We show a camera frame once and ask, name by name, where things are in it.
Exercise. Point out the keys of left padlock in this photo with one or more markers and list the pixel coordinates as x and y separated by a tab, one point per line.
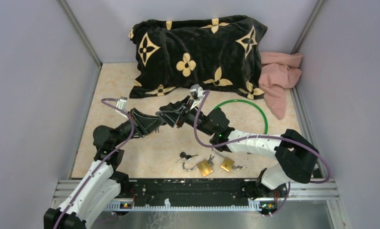
210	161

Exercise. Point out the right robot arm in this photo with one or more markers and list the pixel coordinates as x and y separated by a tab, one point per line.
295	156

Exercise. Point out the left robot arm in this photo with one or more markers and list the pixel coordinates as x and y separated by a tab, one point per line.
102	182

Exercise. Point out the open brass padlock right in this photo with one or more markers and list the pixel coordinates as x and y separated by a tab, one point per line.
227	163

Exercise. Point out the black headed keys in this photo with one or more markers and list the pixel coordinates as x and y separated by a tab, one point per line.
184	156

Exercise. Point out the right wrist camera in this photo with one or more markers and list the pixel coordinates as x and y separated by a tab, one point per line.
196	92

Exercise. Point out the black floral plush blanket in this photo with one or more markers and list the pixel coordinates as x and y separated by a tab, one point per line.
219	54

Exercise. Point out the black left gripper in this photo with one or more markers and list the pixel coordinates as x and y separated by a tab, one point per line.
145	123

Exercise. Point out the pink cloth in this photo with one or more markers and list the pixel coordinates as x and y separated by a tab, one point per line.
280	71

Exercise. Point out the open brass padlock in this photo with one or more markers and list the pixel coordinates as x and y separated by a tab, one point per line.
227	163
202	166

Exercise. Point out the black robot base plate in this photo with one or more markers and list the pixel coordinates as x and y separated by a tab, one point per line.
197	193

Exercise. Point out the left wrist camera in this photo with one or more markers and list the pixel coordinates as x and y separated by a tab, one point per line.
121	103

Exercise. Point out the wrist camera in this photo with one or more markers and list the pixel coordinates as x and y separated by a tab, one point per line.
196	92
121	103

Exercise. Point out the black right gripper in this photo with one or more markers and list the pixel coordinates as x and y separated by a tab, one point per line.
172	118

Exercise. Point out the keys of right padlock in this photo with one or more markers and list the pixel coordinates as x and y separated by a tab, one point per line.
238	167

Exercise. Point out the keys of padlock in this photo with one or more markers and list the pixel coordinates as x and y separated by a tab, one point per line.
238	167
210	161

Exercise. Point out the open brass padlock left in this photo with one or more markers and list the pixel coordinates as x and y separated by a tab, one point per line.
202	166

